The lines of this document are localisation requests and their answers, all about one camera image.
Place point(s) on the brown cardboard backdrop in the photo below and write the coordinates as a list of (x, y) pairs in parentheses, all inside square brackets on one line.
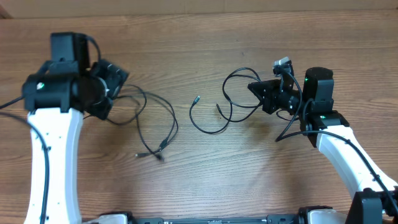
[(22, 9)]

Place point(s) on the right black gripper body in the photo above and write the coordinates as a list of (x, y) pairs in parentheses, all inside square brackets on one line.
[(287, 99)]

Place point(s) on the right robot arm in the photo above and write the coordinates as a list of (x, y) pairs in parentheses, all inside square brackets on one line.
[(373, 193)]

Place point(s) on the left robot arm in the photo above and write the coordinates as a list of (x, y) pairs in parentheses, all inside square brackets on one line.
[(56, 97)]

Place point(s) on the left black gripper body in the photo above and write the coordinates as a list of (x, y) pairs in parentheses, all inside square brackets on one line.
[(113, 78)]

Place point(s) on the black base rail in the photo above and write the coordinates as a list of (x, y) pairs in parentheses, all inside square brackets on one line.
[(269, 219)]

